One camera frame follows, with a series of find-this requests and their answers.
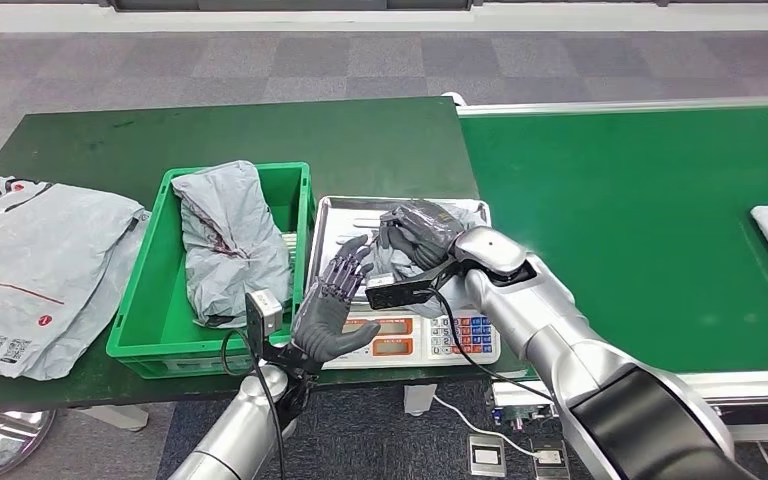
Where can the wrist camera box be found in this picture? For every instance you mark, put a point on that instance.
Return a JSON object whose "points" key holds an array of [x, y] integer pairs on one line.
{"points": [[263, 321], [397, 291]]}

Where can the large grey mailer with black print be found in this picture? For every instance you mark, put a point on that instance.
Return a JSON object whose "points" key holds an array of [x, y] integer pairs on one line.
{"points": [[96, 318]]}

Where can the silver floor socket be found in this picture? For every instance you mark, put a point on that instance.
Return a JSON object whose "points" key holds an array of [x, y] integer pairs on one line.
{"points": [[488, 457], [550, 460]]}

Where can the round chrome base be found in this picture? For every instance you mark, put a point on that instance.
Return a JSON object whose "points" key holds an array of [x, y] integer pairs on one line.
{"points": [[0, 444]]}

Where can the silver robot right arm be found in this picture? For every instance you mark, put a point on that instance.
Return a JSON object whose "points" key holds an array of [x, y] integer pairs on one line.
{"points": [[556, 338]]}

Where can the green conveyor belt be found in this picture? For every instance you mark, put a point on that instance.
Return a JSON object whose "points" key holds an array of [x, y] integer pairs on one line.
{"points": [[622, 199]]}

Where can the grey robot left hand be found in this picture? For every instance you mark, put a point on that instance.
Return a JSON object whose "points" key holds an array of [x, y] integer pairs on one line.
{"points": [[321, 324]]}

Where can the large grey mailer with QR codes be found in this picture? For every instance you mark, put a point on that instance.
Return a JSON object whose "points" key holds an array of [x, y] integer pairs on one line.
{"points": [[20, 272]]}

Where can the steel scale tray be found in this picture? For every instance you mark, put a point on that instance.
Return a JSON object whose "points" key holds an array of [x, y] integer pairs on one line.
{"points": [[338, 218]]}

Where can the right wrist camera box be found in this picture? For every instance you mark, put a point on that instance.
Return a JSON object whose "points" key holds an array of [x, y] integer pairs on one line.
{"points": [[397, 291]]}

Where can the green plastic crate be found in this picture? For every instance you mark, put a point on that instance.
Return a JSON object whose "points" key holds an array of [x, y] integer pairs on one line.
{"points": [[152, 298]]}

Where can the white table foot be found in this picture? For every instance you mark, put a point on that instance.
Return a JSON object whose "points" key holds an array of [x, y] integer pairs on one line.
{"points": [[116, 417]]}

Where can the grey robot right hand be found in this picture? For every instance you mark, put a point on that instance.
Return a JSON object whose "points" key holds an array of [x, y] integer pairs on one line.
{"points": [[424, 232]]}

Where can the white table leg block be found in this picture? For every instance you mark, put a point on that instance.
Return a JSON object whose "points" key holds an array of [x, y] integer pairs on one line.
{"points": [[420, 399]]}

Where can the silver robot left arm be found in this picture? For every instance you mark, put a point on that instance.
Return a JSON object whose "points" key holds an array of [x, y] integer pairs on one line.
{"points": [[238, 437]]}

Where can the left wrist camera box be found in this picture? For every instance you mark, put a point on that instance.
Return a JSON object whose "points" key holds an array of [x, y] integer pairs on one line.
{"points": [[263, 321]]}

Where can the white electronic scale body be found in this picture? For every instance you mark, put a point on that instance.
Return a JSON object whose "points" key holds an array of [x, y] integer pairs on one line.
{"points": [[397, 348]]}

